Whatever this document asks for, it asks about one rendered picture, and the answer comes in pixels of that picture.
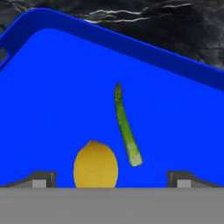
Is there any yellow lemon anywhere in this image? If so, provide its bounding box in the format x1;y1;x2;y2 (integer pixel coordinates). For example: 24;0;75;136
73;140;119;189

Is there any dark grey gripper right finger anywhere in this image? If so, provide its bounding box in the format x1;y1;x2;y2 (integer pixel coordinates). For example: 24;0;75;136
166;170;224;189

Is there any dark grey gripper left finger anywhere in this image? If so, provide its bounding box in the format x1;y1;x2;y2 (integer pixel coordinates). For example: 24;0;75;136
1;170;58;189

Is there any green asparagus spear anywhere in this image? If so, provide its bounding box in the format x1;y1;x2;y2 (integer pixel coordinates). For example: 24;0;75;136
114;82;144;168

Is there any blue tray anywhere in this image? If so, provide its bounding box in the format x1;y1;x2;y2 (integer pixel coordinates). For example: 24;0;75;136
0;7;224;189

